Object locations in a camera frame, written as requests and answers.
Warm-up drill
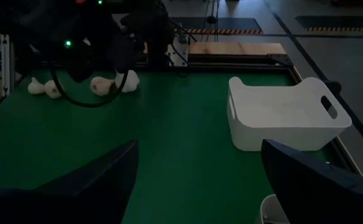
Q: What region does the black striped-edge floor mat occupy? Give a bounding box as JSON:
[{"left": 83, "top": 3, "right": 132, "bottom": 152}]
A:
[
  {"left": 172, "top": 17, "right": 264, "bottom": 35},
  {"left": 294, "top": 14, "right": 363, "bottom": 32}
]

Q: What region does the black floor cable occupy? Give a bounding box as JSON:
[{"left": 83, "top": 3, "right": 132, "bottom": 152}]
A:
[{"left": 200, "top": 0, "right": 221, "bottom": 43}]

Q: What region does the black clamp knob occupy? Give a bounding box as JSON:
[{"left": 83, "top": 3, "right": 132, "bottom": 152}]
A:
[{"left": 323, "top": 80, "right": 343, "bottom": 96}]

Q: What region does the white garlic bulb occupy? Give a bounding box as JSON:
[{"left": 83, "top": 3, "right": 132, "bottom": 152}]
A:
[
  {"left": 90, "top": 77, "right": 117, "bottom": 96},
  {"left": 115, "top": 69, "right": 140, "bottom": 93},
  {"left": 27, "top": 77, "right": 45, "bottom": 95},
  {"left": 44, "top": 80, "right": 63, "bottom": 100}
]

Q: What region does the silver arm base bracket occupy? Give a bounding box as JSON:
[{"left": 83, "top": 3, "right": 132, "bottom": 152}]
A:
[{"left": 165, "top": 32, "right": 189, "bottom": 68}]

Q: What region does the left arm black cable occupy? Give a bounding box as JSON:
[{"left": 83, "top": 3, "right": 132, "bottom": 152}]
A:
[{"left": 49, "top": 67, "right": 130, "bottom": 109}]

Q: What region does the green table mat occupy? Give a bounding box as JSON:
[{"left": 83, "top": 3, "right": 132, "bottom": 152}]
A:
[{"left": 0, "top": 70, "right": 341, "bottom": 224}]

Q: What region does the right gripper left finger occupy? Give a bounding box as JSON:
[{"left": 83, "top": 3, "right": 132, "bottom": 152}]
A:
[{"left": 0, "top": 139, "right": 140, "bottom": 224}]

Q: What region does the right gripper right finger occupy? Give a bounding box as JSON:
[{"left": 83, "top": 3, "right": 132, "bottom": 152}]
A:
[{"left": 260, "top": 138, "right": 363, "bottom": 224}]

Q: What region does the white aluminium frame post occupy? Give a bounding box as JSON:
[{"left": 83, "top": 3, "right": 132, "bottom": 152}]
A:
[{"left": 0, "top": 33, "right": 12, "bottom": 96}]

